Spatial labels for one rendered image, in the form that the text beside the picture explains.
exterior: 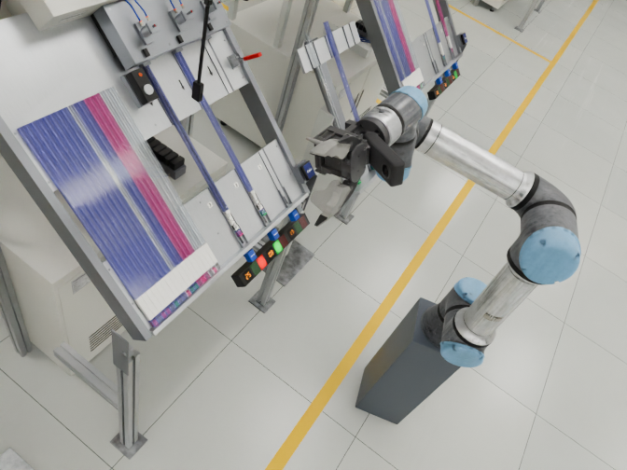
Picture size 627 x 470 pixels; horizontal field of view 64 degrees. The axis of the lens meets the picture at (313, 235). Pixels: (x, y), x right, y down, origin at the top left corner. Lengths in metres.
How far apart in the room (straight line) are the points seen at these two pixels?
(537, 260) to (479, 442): 1.24
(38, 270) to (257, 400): 0.93
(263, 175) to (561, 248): 0.82
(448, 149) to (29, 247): 1.09
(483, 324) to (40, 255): 1.16
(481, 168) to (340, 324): 1.21
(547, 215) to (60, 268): 1.19
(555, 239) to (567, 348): 1.70
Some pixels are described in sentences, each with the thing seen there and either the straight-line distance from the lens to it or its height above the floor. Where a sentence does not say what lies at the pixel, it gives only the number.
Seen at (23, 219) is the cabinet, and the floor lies 0.62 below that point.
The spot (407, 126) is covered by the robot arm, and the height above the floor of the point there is 1.29.
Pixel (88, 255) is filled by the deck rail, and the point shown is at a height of 0.88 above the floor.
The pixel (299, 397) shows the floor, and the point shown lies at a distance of 2.02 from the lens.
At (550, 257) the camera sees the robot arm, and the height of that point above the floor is 1.15.
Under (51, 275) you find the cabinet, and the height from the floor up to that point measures 0.62.
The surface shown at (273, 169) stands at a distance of 1.52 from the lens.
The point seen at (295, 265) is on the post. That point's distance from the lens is 2.32.
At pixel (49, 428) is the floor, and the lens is 1.94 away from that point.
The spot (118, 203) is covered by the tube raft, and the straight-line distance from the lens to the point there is 1.21.
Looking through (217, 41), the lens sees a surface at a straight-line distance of 1.51.
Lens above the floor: 1.81
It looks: 47 degrees down
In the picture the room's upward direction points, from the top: 23 degrees clockwise
